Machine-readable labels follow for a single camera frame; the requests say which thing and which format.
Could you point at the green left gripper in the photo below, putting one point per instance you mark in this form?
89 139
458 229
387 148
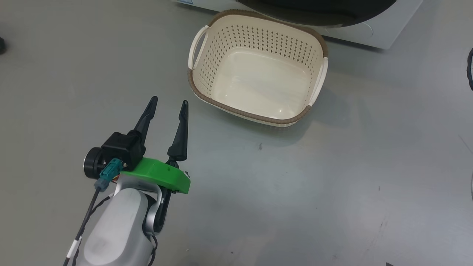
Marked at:
162 174

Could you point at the cream perforated laundry basket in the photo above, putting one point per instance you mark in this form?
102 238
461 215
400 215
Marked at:
258 85

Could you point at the white front-load washing machine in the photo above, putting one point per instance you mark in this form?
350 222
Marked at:
384 29

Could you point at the black round object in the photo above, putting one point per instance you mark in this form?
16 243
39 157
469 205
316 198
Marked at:
2 45

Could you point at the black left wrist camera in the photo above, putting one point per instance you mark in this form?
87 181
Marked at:
120 147

